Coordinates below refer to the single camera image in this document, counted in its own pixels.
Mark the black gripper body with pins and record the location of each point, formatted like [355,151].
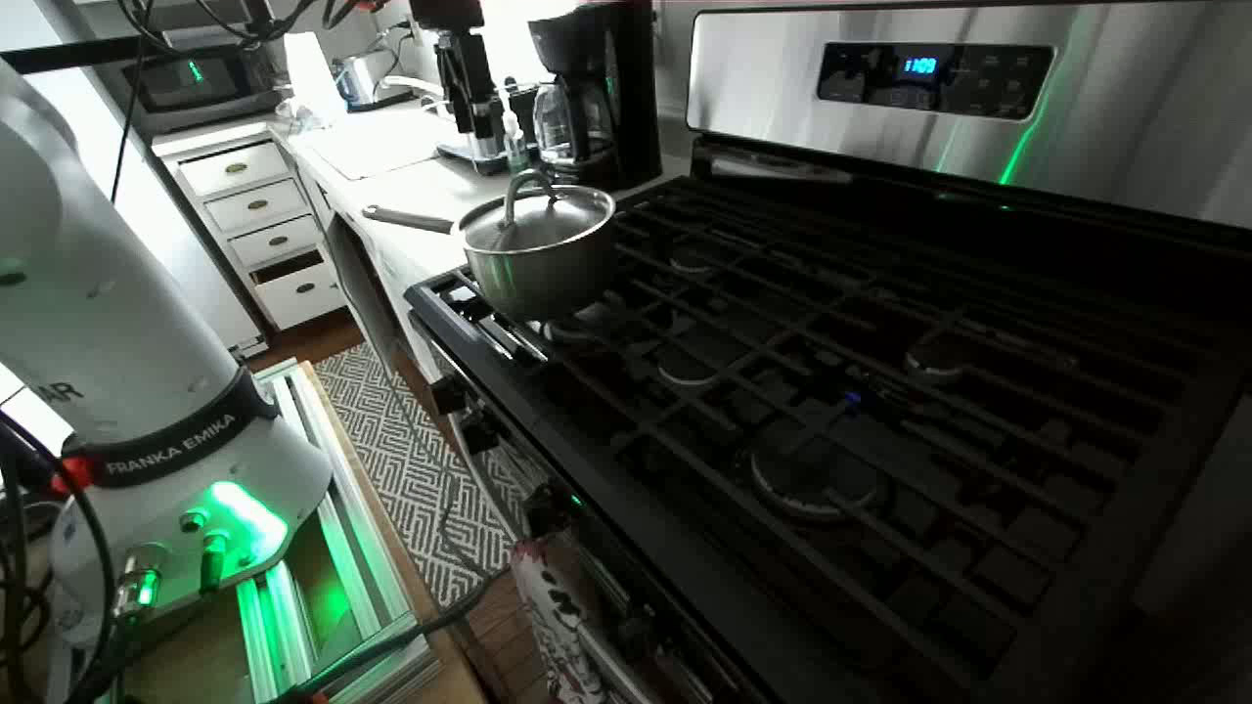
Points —
[462,63]

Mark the stainless steel pot lid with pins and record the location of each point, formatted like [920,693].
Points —
[548,225]

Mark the stainless steel saucepan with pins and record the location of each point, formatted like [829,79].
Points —
[535,279]

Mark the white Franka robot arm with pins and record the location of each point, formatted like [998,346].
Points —
[102,324]

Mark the stainless steel gas stove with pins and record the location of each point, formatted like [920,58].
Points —
[915,392]

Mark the white cutting board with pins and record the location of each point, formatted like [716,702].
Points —
[373,146]

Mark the black coffee maker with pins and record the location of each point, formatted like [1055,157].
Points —
[620,90]

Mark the white drawer cabinet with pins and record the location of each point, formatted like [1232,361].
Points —
[247,207]

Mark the grey patterned floor rug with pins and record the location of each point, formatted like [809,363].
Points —
[405,472]

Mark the patterned dish towel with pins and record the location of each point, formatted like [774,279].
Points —
[573,628]

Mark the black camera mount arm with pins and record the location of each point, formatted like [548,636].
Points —
[80,57]

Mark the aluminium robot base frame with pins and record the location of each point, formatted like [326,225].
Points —
[347,586]

